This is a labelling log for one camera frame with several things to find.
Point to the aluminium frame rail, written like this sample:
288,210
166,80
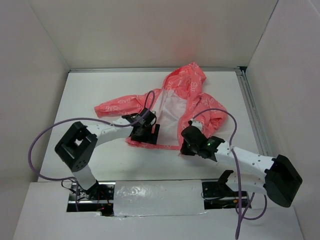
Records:
86,88

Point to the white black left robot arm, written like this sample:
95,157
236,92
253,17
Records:
76,146

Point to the pink hooded jacket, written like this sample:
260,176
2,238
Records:
180,99

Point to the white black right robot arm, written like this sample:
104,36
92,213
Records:
275,177

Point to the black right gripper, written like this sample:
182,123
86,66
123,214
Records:
185,150

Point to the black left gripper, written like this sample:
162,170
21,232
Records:
150,138

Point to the silver base rail with tape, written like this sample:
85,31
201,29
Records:
153,198

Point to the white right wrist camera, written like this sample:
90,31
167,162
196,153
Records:
196,124

